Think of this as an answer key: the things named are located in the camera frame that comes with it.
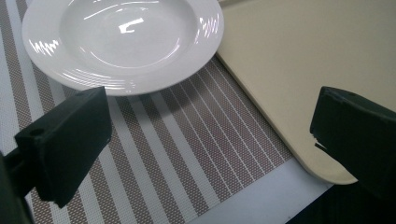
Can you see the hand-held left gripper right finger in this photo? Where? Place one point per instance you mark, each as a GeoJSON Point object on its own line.
{"type": "Point", "coordinates": [358, 137]}

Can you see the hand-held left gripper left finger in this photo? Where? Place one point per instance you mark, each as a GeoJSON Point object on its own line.
{"type": "Point", "coordinates": [65, 140]}

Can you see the cream cutting board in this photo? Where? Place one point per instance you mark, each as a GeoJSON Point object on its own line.
{"type": "Point", "coordinates": [299, 68]}

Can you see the striped woven placemat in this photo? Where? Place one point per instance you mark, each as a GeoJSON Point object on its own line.
{"type": "Point", "coordinates": [174, 146]}

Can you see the white ceramic plate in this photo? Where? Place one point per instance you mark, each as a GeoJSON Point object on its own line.
{"type": "Point", "coordinates": [123, 46]}

